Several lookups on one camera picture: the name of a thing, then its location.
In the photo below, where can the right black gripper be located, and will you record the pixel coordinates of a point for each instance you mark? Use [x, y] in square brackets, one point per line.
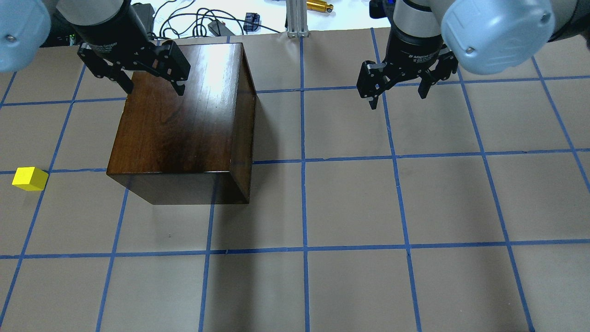
[415, 48]

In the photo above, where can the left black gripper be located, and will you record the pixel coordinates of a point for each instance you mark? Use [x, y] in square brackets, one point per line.
[109, 31]

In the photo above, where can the yellow cube block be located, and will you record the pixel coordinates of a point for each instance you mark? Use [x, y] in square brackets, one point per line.
[30, 178]

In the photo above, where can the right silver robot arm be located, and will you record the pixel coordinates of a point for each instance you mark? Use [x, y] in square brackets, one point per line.
[486, 36]

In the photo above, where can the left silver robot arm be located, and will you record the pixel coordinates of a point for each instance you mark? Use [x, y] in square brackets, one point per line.
[26, 24]

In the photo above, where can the black power adapter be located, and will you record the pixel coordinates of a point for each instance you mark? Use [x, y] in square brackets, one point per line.
[218, 28]

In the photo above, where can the dark brown wooden cabinet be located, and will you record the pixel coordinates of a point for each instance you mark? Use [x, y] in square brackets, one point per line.
[193, 149]

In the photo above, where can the gold metal cylinder tool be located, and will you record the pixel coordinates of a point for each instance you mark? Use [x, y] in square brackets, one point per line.
[319, 6]

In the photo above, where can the small blue black connector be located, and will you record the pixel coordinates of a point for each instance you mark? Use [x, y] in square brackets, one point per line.
[251, 22]

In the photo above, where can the aluminium frame post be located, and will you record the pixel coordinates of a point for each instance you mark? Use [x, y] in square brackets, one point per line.
[296, 13]

